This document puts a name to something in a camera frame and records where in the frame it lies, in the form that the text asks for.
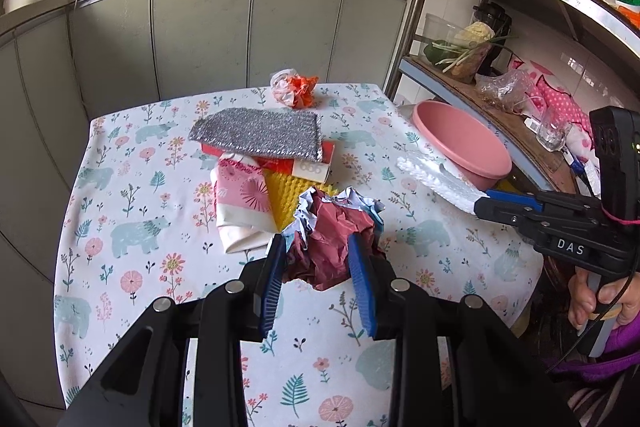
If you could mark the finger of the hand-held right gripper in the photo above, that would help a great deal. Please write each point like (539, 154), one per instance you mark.
(515, 202)
(500, 210)

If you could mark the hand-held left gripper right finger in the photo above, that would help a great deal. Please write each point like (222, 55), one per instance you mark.
(360, 287)

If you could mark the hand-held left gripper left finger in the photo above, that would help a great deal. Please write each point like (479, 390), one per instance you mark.
(272, 287)

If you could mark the dark red paper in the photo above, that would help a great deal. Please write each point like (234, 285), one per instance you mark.
(335, 232)

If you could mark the clear plastic wrapper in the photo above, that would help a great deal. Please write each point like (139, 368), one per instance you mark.
(440, 182)

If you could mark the pink plastic basin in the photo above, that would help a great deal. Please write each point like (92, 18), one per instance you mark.
(460, 132)

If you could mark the red plastic packet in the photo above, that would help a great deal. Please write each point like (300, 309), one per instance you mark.
(327, 150)

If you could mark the person's right forearm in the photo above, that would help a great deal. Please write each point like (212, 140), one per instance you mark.
(620, 357)

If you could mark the person's right hand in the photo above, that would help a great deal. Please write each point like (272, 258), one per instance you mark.
(580, 297)

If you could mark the clear glass cup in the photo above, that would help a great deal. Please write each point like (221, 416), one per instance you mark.
(552, 134)

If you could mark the yellow waffle sponge cloth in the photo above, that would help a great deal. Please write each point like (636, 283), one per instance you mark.
(285, 202)

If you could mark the pink white floral cloth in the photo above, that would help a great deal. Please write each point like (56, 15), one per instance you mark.
(245, 197)

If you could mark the pink dotted cloth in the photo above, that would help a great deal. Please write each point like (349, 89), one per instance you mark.
(560, 102)

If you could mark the clear bag of dried goods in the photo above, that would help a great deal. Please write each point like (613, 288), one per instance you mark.
(505, 89)

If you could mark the brown cardboard shelf liner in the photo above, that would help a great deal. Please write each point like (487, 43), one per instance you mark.
(450, 82)

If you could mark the clear glass jar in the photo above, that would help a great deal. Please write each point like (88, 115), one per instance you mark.
(472, 67)

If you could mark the green onions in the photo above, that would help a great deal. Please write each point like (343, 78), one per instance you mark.
(460, 57)

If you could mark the silver scouring cloth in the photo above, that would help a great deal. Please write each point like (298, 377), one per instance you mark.
(260, 132)

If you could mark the green pepper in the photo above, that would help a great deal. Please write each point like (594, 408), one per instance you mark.
(434, 53)

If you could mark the napa cabbage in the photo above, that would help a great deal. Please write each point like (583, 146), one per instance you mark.
(475, 32)

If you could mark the black blender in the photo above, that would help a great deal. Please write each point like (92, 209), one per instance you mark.
(492, 14)

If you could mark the orange and white crumpled wrapper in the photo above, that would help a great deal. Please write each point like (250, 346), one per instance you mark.
(297, 89)

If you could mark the grey kitchen cabinet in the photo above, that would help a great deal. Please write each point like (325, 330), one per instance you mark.
(200, 32)

